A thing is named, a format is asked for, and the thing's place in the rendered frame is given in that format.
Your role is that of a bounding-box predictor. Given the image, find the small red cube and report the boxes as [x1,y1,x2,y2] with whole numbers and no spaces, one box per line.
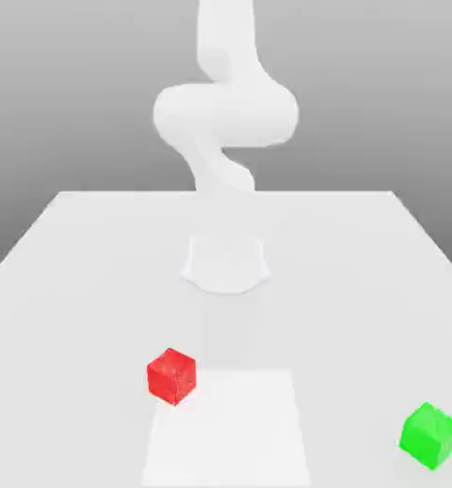
[146,347,197,407]

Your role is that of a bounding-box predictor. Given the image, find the small green cube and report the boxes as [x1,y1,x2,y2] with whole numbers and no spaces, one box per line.
[398,401,452,471]

